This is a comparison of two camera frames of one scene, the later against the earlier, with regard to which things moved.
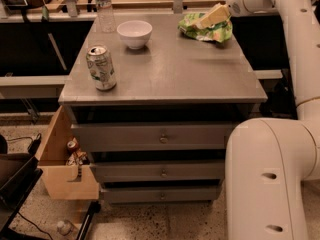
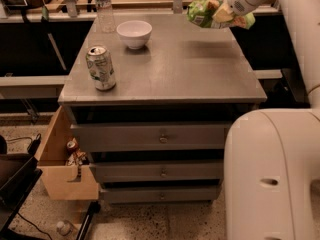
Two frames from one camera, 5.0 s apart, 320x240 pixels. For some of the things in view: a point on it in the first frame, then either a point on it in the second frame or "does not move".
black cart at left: x=19 y=172 does not move
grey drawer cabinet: x=153 y=102 does not move
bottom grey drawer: x=160 y=193 does not move
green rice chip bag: x=214 y=25 -> x=201 y=12
